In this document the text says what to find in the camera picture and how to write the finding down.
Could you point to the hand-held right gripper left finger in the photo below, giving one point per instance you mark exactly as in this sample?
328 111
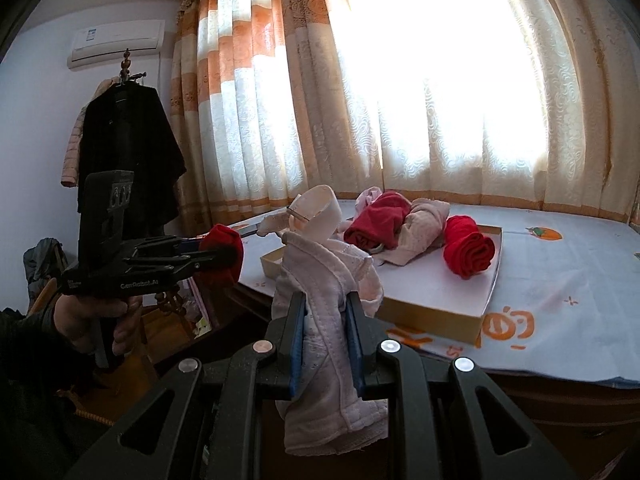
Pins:
298 340

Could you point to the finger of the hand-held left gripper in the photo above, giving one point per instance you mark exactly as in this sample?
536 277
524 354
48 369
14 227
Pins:
170 245
180 266

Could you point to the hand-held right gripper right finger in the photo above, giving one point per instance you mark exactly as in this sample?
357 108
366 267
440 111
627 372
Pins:
355 340

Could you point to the maroon garment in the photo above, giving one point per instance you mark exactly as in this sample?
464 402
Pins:
222 255

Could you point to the pale pink garment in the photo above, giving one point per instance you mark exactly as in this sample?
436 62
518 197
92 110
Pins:
325 285

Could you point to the shallow cardboard box tray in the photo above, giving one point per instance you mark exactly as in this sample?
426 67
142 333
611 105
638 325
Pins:
430 295

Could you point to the beige pink underwear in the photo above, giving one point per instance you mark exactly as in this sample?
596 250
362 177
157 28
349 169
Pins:
425 225

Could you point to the lilac pink underwear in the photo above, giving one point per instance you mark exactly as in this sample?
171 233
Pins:
367 199

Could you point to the bright red underwear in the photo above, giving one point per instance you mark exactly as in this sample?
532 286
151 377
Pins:
470 245

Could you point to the person's left forearm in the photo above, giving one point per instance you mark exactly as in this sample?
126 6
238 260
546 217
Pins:
30 400

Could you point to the person's left hand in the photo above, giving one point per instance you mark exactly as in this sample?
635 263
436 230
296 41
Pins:
75 317

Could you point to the green patterned bag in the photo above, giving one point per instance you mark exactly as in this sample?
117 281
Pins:
201 325

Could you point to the black hanging coat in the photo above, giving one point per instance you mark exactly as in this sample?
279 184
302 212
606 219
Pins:
130 160

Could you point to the grey bag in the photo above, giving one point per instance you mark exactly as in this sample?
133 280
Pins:
45 265

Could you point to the beige padded jacket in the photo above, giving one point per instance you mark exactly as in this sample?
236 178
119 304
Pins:
72 150

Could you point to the black smartphone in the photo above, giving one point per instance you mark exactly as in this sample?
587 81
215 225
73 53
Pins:
250 230

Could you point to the white air conditioner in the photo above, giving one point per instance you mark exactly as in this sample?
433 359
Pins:
115 40

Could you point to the dark wooden desk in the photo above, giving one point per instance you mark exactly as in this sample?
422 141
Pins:
550 410

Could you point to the white orange-printed tablecloth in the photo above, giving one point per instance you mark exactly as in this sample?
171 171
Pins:
575 270

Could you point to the orange and cream curtain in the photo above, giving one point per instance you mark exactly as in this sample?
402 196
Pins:
400 85

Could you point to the curtain tassel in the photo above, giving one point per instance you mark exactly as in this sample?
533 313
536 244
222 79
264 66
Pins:
634 210

